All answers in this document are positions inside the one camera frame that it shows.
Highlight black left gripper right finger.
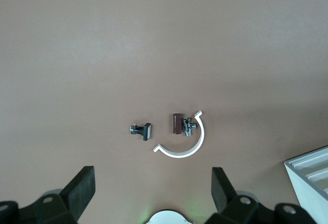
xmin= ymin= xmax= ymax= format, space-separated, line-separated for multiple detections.
xmin=206 ymin=167 xmax=276 ymax=224

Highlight white curved plastic clip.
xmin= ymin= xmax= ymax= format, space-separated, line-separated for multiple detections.
xmin=153 ymin=109 xmax=206 ymax=159

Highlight brown handled chrome valve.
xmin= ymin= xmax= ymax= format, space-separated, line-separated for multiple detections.
xmin=171 ymin=113 xmax=198 ymax=137

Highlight black square push button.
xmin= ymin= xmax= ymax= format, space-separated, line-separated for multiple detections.
xmin=130 ymin=122 xmax=154 ymax=141

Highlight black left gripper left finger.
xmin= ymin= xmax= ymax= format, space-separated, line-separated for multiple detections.
xmin=20 ymin=166 xmax=96 ymax=224

